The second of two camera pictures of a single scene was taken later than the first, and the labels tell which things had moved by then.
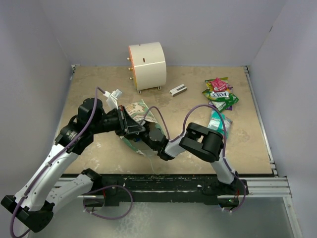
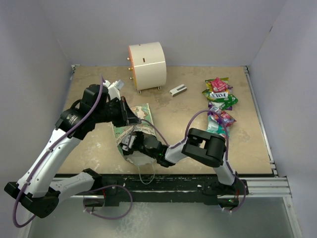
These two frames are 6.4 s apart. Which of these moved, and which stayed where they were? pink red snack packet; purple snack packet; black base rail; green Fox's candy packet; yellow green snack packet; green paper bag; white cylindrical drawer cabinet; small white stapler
Moved: green paper bag; yellow green snack packet; green Fox's candy packet
Stayed: purple snack packet; small white stapler; white cylindrical drawer cabinet; black base rail; pink red snack packet
